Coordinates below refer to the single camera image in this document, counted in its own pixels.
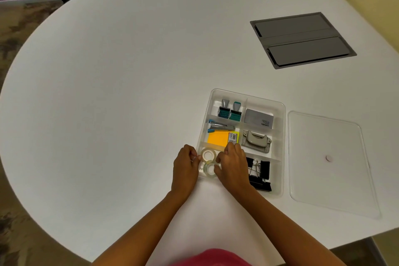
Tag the person's left hand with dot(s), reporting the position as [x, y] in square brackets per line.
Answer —
[183, 173]

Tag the person's right hand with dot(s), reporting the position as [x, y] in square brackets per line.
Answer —
[233, 169]

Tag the person's right fingers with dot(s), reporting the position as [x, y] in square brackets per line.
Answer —
[225, 154]

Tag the person's left fingers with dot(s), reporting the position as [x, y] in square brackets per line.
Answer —
[192, 154]

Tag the clear tape roll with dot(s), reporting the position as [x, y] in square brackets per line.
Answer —
[208, 153]
[210, 169]

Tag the person's right forearm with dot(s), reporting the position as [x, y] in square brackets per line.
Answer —
[282, 228]

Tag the person's left forearm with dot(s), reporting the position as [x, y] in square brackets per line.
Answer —
[144, 230]

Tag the yellow sticky note pad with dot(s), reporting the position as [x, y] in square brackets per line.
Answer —
[218, 138]

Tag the black binder clip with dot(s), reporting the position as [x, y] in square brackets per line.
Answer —
[265, 169]
[260, 184]
[250, 164]

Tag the grey and blue stapler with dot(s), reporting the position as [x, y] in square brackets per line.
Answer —
[222, 126]

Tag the grey metal hole punch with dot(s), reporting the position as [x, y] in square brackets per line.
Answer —
[256, 141]

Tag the grey staple box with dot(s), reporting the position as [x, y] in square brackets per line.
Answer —
[258, 118]

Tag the clear plastic organizer tray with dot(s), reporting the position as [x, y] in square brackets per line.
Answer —
[274, 147]

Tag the pink shirt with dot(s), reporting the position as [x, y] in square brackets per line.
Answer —
[212, 258]

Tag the clear plastic tray lid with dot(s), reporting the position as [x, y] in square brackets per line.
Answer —
[330, 163]

